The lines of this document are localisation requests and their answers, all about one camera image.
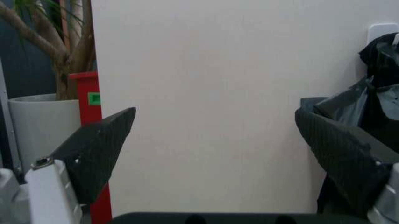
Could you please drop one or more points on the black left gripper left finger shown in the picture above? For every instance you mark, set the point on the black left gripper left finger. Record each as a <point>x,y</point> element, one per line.
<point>93,149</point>

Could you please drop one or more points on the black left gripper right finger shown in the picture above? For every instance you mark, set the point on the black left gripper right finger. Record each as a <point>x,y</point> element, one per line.
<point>339,151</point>

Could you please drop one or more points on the black garbage bag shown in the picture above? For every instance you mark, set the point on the black garbage bag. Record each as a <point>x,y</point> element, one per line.
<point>378,93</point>

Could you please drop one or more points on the red box with green label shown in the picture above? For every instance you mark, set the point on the red box with green label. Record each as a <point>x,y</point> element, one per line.
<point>90,102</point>

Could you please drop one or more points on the pale grey round planter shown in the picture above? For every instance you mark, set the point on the pale grey round planter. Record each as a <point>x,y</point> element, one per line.
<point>40,126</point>

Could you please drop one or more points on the potted plant with brown trunks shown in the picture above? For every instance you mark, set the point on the potted plant with brown trunks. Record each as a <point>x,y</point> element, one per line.
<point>53,46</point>

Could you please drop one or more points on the white wall hook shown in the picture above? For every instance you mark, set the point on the white wall hook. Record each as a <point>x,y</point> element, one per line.
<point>381,29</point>

